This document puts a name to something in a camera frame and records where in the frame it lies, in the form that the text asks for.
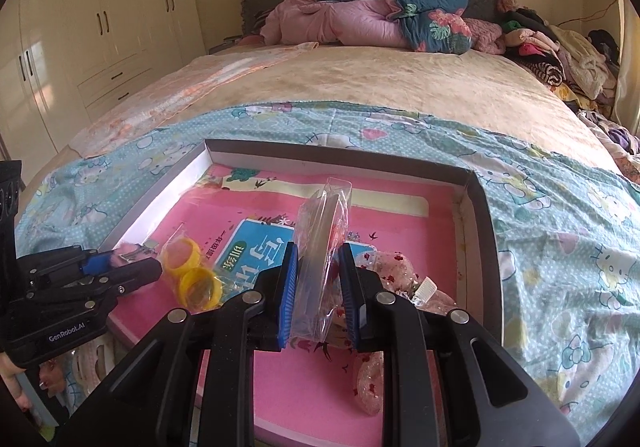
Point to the yellow rings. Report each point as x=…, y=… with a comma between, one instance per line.
x=192, y=271

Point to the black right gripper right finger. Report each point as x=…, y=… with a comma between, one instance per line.
x=354, y=301

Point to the pink floral sheet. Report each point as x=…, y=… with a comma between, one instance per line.
x=165, y=98

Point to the cream built-in wardrobe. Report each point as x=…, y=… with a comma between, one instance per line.
x=66, y=63

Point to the pink quilted jacket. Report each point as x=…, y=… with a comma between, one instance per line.
x=351, y=23

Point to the person's left hand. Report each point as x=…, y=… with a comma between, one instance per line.
x=51, y=380

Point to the hello kitty teal blanket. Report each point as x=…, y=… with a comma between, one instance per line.
x=567, y=234

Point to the pile of mixed clothes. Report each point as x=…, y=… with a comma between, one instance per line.
x=580, y=70

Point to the pink dotted bow hair clip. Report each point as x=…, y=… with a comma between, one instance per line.
x=397, y=275

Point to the dark shallow cardboard box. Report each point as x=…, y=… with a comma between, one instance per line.
x=478, y=291

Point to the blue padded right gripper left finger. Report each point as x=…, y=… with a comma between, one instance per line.
x=286, y=290

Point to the beige curtain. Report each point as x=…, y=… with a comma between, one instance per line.
x=626, y=108

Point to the white pearl claw clip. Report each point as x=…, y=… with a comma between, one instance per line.
x=89, y=365

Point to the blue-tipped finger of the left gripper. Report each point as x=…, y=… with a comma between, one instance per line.
x=66, y=262

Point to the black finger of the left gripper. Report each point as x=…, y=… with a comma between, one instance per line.
x=121, y=280

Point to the clear bag with earring card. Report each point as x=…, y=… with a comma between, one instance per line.
x=320, y=230

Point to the beige bed sheet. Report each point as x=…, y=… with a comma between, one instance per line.
x=474, y=88

